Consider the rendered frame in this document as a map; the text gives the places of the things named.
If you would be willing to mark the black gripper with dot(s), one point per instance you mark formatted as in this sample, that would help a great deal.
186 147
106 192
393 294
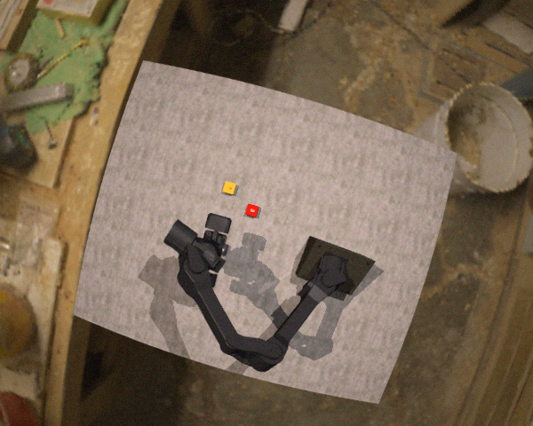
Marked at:
218 224

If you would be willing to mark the red block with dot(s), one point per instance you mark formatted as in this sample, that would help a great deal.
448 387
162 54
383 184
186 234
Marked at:
252 210

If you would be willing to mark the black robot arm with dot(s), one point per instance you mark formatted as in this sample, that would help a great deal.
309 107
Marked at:
194 277

